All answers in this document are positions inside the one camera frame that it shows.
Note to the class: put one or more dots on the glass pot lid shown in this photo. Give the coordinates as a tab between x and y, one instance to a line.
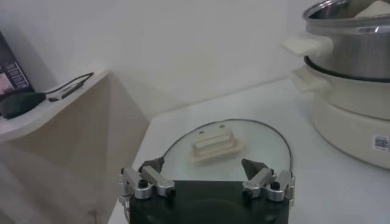
259	146

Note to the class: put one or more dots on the white side table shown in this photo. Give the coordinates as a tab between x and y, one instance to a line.
76	128

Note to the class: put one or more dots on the stainless steel steamer basket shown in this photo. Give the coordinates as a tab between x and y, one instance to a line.
359	51

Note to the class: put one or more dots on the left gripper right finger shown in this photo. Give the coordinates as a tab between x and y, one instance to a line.
265	182

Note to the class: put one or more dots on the black open laptop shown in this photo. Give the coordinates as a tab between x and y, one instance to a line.
10	76

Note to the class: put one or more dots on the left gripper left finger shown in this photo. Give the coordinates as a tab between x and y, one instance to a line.
152	182

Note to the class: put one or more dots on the black computer mouse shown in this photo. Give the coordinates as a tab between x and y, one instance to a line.
21	103

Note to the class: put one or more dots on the cream electric cooker pot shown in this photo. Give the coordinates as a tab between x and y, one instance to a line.
350	121

